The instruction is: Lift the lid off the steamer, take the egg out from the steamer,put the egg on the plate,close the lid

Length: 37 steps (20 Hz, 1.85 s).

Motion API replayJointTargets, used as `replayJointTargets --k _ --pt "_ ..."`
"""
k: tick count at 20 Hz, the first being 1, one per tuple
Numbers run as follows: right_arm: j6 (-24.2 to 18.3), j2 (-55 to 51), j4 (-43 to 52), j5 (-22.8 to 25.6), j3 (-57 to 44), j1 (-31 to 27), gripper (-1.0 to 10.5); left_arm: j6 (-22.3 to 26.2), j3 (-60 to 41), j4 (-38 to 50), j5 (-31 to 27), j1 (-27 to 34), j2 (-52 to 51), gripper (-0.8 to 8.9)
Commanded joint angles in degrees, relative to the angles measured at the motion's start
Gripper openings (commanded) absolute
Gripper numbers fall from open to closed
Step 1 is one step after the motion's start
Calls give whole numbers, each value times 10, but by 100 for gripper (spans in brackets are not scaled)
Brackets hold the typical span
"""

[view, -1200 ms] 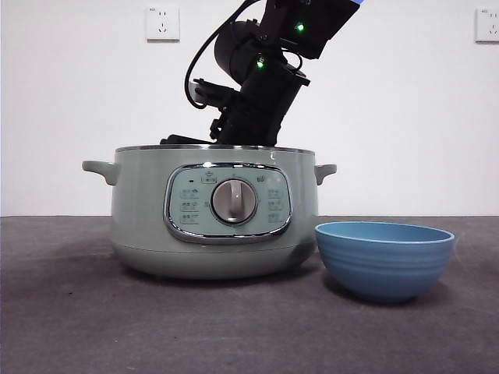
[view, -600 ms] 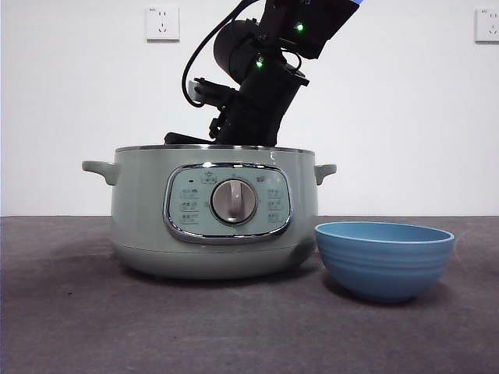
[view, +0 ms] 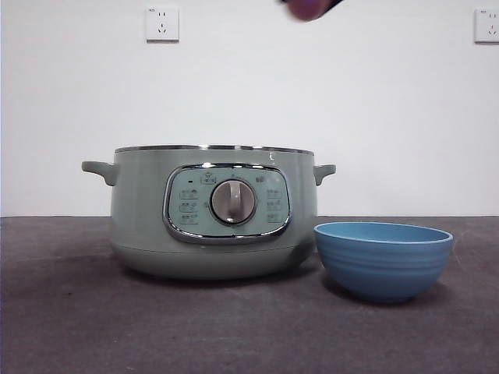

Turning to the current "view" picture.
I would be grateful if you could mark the pale green electric steamer pot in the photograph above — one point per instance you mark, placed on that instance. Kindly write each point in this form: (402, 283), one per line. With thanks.
(136, 218)

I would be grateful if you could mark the white wall socket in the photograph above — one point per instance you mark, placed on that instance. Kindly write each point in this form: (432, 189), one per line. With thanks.
(163, 24)
(488, 25)

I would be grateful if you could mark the brown egg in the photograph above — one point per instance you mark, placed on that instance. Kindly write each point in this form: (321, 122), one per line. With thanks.
(308, 9)

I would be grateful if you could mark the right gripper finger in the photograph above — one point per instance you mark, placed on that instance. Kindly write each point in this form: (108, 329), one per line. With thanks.
(333, 3)
(284, 1)

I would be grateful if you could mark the blue ribbed bowl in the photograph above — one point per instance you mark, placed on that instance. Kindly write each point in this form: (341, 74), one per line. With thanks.
(384, 269)

